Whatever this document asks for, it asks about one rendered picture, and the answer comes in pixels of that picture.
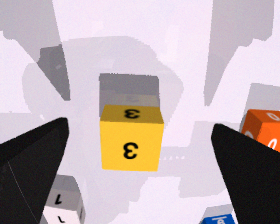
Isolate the orange block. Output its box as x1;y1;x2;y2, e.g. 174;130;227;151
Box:
241;109;280;152

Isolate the yellow block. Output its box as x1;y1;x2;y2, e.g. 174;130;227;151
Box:
100;105;164;172

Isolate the white block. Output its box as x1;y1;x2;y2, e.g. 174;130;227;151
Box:
43;189;85;224

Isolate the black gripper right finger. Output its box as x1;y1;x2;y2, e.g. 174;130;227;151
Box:
211;124;280;224

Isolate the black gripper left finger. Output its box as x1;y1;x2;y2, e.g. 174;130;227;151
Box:
0;117;69;224

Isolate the blue block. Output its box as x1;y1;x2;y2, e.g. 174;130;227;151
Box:
201;214;234;224

